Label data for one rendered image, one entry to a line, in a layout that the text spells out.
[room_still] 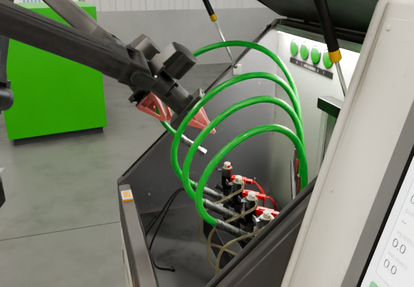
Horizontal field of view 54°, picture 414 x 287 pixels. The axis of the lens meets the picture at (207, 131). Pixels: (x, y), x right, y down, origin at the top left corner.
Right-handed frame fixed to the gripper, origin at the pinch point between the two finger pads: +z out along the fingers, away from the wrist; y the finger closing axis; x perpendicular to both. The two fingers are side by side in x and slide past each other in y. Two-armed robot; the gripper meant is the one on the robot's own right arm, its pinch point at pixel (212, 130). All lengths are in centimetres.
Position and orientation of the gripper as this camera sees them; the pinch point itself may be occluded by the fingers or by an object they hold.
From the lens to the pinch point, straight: 99.3
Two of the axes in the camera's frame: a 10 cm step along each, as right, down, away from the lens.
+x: -0.2, -3.7, 9.3
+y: 7.0, -6.7, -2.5
